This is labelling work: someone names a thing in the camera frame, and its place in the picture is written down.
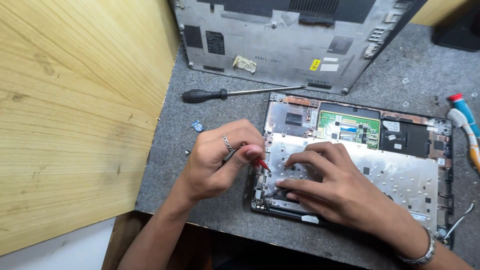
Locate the white cable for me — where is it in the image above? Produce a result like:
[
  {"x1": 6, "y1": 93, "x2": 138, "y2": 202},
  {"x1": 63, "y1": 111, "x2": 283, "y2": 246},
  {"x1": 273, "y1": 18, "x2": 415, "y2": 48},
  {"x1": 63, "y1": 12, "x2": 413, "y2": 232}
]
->
[{"x1": 444, "y1": 202, "x2": 476, "y2": 241}]

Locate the black object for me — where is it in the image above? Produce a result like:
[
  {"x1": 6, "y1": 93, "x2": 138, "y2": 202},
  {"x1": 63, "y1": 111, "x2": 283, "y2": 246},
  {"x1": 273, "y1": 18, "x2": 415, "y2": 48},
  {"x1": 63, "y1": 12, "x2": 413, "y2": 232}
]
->
[{"x1": 431, "y1": 3, "x2": 480, "y2": 53}]

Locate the grey laptop bottom cover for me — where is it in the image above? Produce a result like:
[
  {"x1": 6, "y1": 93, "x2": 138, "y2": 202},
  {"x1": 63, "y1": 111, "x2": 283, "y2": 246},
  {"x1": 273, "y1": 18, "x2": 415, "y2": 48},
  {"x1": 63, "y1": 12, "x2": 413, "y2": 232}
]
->
[{"x1": 169, "y1": 0, "x2": 428, "y2": 95}]

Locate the red precision tool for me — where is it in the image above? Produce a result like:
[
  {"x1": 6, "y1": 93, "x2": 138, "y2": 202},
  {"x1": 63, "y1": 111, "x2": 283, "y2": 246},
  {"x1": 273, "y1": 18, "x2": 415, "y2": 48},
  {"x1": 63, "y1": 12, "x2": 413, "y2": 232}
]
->
[{"x1": 222, "y1": 142, "x2": 272, "y2": 174}]

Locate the light wooden partition panel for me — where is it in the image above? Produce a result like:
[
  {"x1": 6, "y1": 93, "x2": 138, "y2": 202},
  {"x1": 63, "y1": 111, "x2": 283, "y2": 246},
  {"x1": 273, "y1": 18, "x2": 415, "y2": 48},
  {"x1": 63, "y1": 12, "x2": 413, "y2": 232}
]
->
[{"x1": 0, "y1": 0, "x2": 183, "y2": 258}]

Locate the grey felt mat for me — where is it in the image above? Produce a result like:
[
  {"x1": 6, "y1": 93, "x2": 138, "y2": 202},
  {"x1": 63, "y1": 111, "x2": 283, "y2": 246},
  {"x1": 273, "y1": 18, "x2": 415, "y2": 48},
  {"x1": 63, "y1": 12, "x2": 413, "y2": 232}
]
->
[{"x1": 135, "y1": 22, "x2": 480, "y2": 270}]

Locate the person's left hand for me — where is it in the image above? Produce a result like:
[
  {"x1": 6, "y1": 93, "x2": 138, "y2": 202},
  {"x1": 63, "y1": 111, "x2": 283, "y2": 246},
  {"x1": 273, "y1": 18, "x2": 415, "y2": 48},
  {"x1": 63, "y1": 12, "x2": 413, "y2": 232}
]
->
[{"x1": 181, "y1": 119, "x2": 268, "y2": 203}]

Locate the black laptop base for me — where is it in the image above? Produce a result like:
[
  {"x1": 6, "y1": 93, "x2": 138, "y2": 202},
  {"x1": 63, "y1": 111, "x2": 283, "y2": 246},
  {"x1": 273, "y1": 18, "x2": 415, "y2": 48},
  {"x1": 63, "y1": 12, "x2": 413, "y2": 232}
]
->
[{"x1": 250, "y1": 91, "x2": 455, "y2": 250}]

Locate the white orange toothbrush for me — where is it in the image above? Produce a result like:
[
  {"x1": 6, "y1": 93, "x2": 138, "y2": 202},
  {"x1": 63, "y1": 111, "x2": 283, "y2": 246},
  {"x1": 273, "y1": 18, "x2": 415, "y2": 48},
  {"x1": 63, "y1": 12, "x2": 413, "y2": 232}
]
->
[{"x1": 446, "y1": 108, "x2": 480, "y2": 174}]

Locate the person's right hand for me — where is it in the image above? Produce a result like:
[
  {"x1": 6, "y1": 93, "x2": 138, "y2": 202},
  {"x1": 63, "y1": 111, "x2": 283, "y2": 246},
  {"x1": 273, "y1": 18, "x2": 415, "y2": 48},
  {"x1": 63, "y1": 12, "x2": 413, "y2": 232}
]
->
[{"x1": 276, "y1": 141, "x2": 422, "y2": 253}]

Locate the black handled screwdriver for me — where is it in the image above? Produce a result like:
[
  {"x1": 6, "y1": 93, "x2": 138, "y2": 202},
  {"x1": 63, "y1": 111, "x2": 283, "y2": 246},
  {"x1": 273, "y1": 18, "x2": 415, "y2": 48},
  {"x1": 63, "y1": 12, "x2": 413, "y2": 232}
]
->
[{"x1": 181, "y1": 85, "x2": 308, "y2": 104}]

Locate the green touchpad circuit board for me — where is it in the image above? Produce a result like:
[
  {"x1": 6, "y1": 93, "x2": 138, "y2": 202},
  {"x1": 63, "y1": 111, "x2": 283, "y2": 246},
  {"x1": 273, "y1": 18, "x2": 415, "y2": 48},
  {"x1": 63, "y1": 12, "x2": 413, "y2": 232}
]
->
[{"x1": 317, "y1": 110, "x2": 382, "y2": 150}]

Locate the silver wrist bracelet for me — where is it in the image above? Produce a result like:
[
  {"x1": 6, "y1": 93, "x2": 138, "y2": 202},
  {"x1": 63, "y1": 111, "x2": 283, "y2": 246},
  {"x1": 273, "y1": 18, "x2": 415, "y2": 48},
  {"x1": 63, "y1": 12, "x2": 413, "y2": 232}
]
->
[{"x1": 396, "y1": 227, "x2": 437, "y2": 266}]

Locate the blue tube with red cap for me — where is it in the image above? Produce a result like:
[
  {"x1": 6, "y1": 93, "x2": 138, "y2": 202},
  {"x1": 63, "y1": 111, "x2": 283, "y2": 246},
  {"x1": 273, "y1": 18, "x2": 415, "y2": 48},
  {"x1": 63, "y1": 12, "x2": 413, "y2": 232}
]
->
[{"x1": 448, "y1": 93, "x2": 480, "y2": 138}]

